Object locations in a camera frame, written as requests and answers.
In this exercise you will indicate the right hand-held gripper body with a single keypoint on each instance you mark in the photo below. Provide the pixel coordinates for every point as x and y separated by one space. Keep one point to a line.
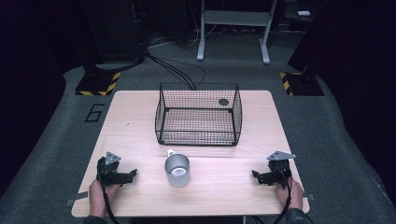
278 174

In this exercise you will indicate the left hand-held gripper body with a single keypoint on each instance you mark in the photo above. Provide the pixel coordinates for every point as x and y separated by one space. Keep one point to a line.
109 174

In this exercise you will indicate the silver metal cup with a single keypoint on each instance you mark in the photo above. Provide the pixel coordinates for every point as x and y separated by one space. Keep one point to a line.
177 171

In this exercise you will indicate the person's right hand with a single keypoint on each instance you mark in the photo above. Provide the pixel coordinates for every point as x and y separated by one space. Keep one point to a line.
292 194

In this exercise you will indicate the person's left hand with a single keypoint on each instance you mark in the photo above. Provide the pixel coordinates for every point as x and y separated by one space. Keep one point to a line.
99 199

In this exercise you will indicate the small grey tape piece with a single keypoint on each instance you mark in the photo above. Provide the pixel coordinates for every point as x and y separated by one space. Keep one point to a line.
310 197

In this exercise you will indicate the grey tape strip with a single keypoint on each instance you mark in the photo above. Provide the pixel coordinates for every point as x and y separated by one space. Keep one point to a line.
77 197

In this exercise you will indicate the black tape numeral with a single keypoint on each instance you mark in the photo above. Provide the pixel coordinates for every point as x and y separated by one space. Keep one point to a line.
94 113

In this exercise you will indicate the black round basket tag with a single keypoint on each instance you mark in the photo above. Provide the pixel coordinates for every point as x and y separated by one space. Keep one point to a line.
223 102

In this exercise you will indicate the black cabinet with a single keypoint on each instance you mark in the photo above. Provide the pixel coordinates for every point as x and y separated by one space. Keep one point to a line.
115 28

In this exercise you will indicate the white metal stand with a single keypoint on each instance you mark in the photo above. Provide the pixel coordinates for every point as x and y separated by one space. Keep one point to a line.
236 18

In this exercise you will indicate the small white box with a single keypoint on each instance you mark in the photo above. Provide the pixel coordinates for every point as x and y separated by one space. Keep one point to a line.
304 13

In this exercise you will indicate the black yellow striped base plate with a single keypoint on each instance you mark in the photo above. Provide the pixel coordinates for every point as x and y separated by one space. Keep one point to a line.
302 84
98 84

